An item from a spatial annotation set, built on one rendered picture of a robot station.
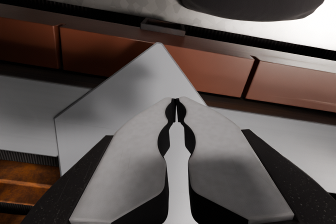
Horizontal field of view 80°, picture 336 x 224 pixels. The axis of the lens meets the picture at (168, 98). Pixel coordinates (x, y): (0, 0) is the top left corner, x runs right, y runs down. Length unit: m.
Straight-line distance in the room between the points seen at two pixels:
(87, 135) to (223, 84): 0.14
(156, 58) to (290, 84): 0.13
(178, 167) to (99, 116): 0.10
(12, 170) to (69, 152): 0.34
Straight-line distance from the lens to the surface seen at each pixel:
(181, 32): 0.24
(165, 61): 0.17
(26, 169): 0.57
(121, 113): 0.19
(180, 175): 0.24
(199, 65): 0.19
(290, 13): 0.34
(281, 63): 0.22
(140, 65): 0.17
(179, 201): 0.28
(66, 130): 0.23
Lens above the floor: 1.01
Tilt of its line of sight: 62 degrees down
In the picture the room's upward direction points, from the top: 178 degrees counter-clockwise
